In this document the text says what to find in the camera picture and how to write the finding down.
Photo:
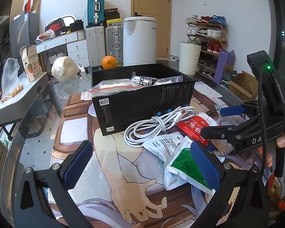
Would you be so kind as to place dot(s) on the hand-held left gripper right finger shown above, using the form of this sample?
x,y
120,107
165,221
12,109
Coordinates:
x,y
204,168

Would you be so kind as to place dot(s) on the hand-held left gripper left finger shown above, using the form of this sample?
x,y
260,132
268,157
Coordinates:
x,y
77,168

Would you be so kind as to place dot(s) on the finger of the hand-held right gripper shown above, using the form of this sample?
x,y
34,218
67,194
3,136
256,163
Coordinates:
x,y
232,110
218,131

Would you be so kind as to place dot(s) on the green white packet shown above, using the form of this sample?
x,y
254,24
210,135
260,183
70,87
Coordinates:
x,y
180,168

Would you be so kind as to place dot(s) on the red packet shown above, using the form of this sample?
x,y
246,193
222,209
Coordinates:
x,y
194,127

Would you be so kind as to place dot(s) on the white printed packet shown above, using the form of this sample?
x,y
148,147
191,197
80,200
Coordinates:
x,y
161,146

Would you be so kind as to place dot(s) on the zip bag of white shoelaces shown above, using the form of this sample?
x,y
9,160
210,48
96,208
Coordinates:
x,y
156,80

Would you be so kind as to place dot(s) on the black cardboard box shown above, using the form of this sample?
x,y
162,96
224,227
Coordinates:
x,y
137,104

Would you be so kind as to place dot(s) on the zip bag with white cloth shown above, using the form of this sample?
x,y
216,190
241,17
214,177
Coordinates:
x,y
114,85

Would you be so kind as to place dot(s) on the open cardboard box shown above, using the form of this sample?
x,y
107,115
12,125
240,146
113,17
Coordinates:
x,y
244,85

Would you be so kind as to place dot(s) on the purple bag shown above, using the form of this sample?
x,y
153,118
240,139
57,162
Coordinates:
x,y
224,66

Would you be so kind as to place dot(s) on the printed cartoon table mat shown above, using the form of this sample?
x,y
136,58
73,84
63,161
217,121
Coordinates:
x,y
123,161

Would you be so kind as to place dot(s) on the white round bin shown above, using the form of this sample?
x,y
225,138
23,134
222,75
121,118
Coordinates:
x,y
190,58

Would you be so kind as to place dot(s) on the wooden shoe rack with shoes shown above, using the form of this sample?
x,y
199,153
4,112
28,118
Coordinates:
x,y
206,40

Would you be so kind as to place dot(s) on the black white sneakers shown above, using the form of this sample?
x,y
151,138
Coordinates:
x,y
173,58

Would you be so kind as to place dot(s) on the white top side table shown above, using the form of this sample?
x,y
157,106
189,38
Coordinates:
x,y
19,104

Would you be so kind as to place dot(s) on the pale cabbage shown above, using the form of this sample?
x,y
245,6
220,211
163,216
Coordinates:
x,y
64,70

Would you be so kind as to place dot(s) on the orange fruit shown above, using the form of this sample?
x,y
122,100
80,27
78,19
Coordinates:
x,y
108,61

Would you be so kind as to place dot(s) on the white wicker basket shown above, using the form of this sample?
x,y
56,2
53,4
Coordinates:
x,y
56,56

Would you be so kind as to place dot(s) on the printed fruit carton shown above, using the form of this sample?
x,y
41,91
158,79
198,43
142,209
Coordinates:
x,y
32,63

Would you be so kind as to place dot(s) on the white cylindrical appliance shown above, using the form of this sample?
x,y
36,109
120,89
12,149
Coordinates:
x,y
139,40

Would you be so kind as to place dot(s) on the clear plastic bag of snacks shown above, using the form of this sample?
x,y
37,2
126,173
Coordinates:
x,y
10,71

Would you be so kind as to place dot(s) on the white drawer cabinet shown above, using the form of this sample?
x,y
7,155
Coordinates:
x,y
77,49

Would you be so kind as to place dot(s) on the white suitcase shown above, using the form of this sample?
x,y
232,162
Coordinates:
x,y
96,46

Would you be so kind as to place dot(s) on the silver suitcase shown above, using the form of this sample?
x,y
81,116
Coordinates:
x,y
114,44

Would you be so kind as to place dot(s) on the clear bag with red food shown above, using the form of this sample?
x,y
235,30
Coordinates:
x,y
44,36

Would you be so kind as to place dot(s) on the tan wooden door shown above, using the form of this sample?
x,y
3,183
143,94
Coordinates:
x,y
152,0

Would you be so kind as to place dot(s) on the black bag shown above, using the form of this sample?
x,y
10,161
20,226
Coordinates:
x,y
76,26

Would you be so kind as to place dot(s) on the red black shoe box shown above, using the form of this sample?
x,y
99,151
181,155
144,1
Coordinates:
x,y
55,25

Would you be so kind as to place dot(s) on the black yellow box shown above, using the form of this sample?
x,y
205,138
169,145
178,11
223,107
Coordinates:
x,y
114,22

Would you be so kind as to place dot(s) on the grey fridge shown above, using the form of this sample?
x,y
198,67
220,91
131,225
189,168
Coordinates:
x,y
23,30

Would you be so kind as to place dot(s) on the black glass cabinet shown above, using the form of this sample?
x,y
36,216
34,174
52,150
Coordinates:
x,y
0,40

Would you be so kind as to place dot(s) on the black flat box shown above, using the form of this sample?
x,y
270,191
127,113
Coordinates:
x,y
111,13

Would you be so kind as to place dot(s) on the teal suitcase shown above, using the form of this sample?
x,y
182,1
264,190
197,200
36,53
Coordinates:
x,y
96,8

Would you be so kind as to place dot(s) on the brown cardboard carton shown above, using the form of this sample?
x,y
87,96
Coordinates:
x,y
36,4

